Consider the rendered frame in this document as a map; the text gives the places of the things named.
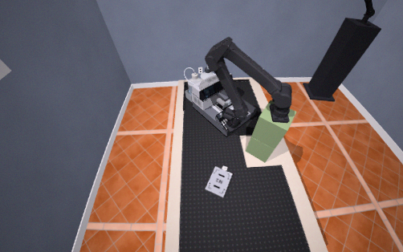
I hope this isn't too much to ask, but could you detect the white plastic bottle with cap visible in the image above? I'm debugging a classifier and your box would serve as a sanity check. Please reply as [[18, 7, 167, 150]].
[[188, 73, 202, 96]]

